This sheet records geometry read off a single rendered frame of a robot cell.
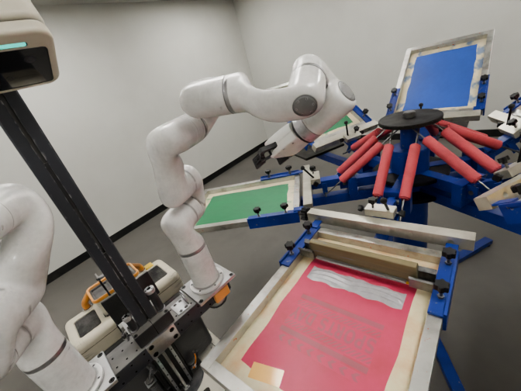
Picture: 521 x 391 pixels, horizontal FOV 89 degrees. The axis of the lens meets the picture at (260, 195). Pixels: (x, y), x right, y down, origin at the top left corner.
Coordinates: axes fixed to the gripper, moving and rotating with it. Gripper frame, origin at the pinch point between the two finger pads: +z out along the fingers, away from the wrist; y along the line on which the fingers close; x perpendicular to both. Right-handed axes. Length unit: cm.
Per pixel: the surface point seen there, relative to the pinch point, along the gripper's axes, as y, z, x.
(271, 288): -11, 40, 37
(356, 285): -32, 17, 49
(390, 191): -83, 12, 22
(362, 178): -99, 30, 8
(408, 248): -55, 4, 45
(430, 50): -222, -14, -70
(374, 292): -32, 11, 52
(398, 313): -29, 5, 59
